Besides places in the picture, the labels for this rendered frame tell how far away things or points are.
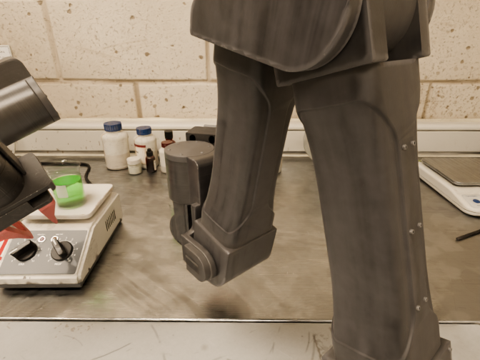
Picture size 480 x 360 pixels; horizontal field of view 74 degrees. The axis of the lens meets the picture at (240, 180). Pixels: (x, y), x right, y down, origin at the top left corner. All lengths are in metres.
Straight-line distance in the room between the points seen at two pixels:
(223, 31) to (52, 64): 0.95
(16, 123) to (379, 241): 0.33
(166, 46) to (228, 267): 0.80
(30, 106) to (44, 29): 0.78
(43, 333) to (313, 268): 0.40
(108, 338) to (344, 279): 0.34
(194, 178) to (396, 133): 0.21
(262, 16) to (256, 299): 0.40
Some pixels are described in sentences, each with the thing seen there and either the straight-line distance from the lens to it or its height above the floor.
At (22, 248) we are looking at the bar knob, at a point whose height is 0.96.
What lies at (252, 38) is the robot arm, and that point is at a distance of 0.20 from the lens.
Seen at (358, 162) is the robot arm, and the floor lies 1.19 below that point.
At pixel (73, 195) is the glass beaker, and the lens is 0.60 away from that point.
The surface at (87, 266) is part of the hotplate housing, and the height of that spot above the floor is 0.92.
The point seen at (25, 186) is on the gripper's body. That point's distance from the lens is 0.45.
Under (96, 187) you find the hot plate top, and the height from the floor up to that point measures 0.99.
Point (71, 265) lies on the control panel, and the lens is 0.56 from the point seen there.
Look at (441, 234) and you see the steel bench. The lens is 0.74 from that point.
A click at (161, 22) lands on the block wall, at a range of 1.02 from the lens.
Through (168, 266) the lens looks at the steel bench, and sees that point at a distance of 0.57.
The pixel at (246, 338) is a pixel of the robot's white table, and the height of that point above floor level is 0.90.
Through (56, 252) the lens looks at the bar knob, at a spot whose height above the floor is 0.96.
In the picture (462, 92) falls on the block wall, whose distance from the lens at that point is 1.21.
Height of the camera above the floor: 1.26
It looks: 25 degrees down
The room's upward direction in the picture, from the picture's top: straight up
